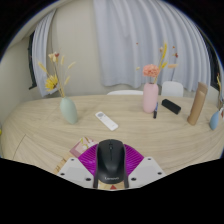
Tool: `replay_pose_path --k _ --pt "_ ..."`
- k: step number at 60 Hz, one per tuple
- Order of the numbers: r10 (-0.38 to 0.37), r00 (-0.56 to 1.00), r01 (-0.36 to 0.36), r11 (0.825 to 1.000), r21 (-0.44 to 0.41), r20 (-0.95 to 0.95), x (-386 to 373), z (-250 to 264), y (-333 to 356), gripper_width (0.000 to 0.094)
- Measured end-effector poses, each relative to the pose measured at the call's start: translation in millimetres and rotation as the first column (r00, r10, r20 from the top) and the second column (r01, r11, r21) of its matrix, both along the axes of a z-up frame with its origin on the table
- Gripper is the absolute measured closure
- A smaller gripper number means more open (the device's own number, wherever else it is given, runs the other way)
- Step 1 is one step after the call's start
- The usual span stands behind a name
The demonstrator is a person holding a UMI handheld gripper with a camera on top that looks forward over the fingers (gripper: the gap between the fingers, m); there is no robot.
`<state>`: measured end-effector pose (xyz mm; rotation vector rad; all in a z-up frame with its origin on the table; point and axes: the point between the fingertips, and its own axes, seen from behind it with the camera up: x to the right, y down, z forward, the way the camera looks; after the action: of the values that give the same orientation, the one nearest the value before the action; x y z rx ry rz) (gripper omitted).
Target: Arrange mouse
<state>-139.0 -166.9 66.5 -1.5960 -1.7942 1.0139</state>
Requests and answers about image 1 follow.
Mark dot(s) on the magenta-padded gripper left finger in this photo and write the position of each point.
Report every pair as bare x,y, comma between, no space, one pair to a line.
76,171

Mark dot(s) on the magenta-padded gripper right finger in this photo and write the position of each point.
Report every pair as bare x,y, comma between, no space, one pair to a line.
145,170

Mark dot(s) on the black computer mouse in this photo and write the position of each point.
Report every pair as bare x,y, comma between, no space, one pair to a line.
110,163

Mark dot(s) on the white remote control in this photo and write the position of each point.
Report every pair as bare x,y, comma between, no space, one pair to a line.
106,121

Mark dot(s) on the black and blue marker pen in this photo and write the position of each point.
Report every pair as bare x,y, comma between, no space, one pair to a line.
155,110

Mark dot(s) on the green vase with yellow flowers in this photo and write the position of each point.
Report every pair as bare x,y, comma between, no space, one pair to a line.
68,111

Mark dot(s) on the small black box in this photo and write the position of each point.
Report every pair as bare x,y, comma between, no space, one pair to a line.
171,106

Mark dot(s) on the pink vase with dried flowers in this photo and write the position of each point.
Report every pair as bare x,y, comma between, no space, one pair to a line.
150,98

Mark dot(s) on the white chair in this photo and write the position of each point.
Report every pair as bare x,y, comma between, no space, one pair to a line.
172,89
125,92

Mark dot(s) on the copper drink bottle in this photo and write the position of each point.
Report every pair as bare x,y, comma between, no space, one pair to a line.
197,105

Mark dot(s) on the blue vase with dried flowers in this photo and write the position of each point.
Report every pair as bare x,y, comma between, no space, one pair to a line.
215,120

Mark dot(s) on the dark framed window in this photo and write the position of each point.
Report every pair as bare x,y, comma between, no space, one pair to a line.
31,63
215,63

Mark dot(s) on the narrow white curtain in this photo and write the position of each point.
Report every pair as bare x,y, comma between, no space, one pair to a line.
41,50

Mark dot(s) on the wide white curtain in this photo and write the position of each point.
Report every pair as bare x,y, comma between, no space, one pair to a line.
140,40

